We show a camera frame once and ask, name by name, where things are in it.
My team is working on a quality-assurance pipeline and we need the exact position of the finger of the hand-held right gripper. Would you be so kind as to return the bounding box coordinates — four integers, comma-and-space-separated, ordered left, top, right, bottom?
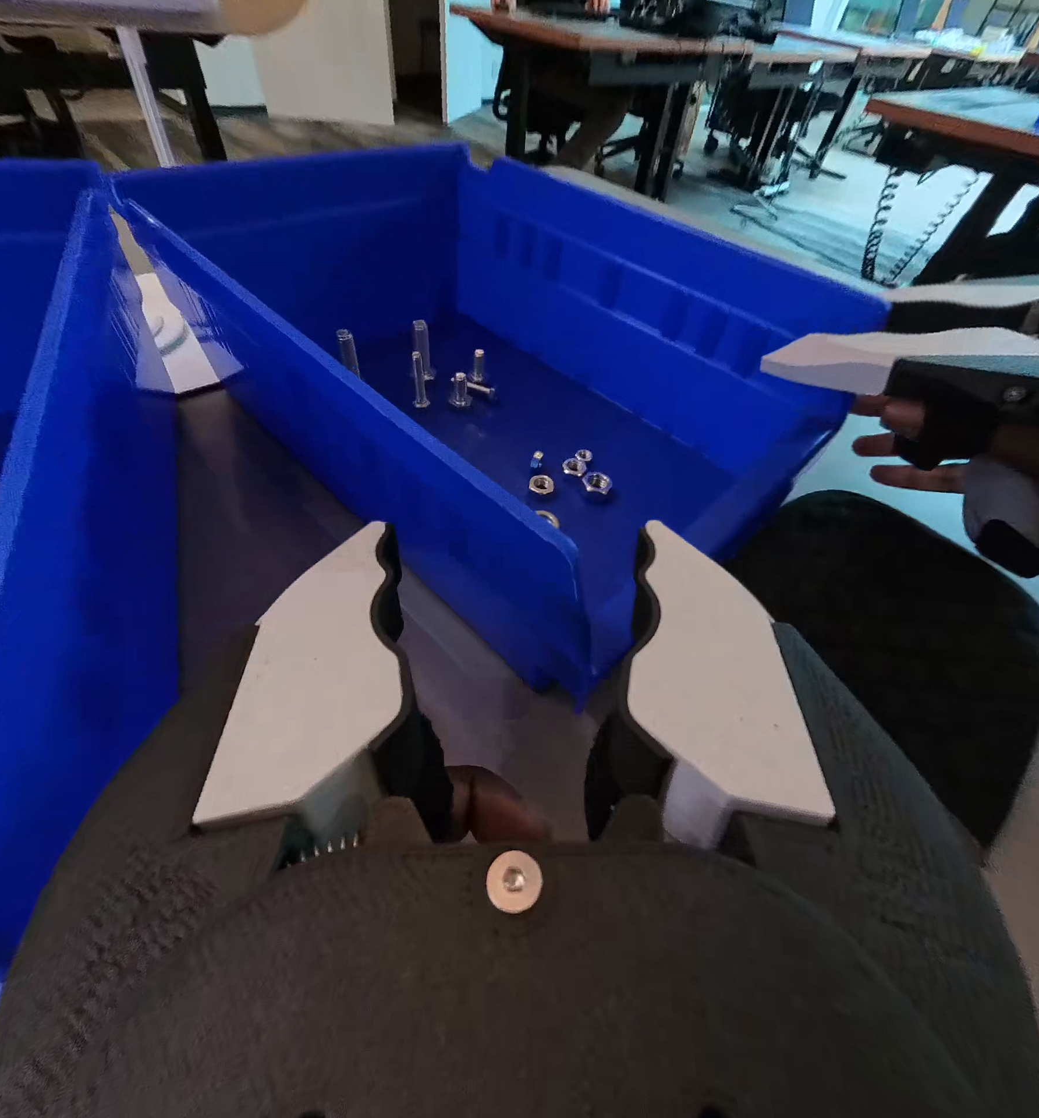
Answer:
759, 330, 1039, 396
884, 275, 1039, 337

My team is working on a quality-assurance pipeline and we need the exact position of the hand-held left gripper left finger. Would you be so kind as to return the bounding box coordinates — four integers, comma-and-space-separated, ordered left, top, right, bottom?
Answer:
192, 522, 416, 841

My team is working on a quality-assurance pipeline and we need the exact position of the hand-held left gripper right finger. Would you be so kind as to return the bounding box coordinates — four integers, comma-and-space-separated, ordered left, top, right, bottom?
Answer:
615, 519, 837, 848

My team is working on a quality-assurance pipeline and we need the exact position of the person's left hand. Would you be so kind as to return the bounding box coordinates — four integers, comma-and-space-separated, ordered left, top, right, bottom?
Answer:
445, 764, 555, 844

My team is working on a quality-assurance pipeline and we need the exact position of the wooden office table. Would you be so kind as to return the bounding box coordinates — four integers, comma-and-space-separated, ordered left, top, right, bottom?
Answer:
449, 0, 861, 202
864, 83, 1039, 285

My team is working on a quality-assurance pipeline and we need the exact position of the black foam pad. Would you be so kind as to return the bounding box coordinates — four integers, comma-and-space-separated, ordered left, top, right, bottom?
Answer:
724, 489, 1039, 848

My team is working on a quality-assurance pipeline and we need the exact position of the white document stand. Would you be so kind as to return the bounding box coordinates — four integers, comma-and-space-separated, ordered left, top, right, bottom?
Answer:
113, 26, 245, 398

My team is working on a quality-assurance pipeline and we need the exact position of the black coiled cable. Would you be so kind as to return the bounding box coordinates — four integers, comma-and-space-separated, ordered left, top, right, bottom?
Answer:
860, 166, 909, 285
890, 170, 983, 285

